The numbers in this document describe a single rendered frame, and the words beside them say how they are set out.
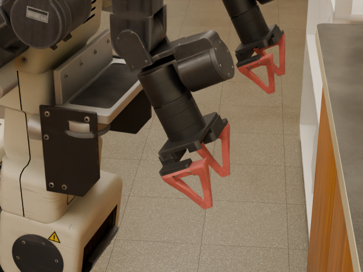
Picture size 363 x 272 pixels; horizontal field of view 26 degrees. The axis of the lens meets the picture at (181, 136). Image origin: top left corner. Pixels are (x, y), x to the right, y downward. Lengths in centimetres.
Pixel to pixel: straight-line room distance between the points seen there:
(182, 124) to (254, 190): 206
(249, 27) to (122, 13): 47
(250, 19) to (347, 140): 28
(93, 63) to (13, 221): 32
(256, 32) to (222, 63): 43
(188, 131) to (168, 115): 4
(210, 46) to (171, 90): 8
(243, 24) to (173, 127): 43
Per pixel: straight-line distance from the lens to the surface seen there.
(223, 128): 114
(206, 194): 108
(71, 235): 142
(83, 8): 113
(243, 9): 146
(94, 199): 149
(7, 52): 115
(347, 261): 146
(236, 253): 276
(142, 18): 103
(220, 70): 103
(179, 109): 107
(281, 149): 346
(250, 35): 147
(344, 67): 176
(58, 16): 106
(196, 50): 104
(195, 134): 108
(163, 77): 106
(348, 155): 137
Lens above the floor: 156
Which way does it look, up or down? 26 degrees down
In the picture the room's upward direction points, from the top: straight up
